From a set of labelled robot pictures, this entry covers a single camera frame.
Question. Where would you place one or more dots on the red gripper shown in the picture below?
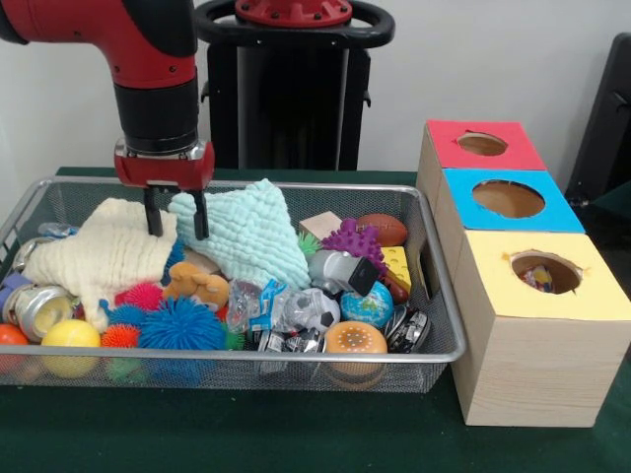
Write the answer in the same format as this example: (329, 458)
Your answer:
(162, 170)

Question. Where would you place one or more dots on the light blue muslin cloth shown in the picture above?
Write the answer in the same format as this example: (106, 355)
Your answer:
(246, 231)

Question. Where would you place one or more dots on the cream muslin cloth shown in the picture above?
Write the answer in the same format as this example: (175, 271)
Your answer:
(98, 256)

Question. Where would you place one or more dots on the multicoloured knotted cloth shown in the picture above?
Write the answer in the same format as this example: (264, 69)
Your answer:
(537, 278)

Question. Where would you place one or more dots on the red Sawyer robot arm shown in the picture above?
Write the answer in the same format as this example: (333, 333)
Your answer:
(148, 59)

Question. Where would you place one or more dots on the shallow metal mesh bin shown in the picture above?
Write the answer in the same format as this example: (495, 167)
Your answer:
(296, 356)

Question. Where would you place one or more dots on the wooden box with three holes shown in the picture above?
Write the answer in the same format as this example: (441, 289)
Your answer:
(532, 374)

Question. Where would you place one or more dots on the large blue spiky ball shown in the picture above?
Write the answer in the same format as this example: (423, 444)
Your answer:
(181, 325)

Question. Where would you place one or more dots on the yellow smooth ball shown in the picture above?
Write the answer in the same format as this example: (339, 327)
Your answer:
(70, 335)

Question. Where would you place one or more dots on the purple spiky ball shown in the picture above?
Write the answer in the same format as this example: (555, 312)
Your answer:
(352, 241)

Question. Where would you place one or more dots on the orange smooth ball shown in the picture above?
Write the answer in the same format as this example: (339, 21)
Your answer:
(11, 336)

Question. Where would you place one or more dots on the brown toy football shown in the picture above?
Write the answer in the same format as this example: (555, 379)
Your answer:
(383, 229)

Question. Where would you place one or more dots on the blue globe ball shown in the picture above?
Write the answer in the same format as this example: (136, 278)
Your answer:
(366, 305)

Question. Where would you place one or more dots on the toy burger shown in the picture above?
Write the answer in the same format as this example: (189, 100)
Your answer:
(356, 337)

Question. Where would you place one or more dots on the yellow cheese toy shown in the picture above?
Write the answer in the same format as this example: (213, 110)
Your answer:
(397, 268)

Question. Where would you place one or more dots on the dark green table cloth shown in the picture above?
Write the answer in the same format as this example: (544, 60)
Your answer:
(296, 433)
(618, 198)

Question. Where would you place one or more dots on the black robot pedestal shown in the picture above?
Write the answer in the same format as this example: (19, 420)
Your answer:
(291, 98)

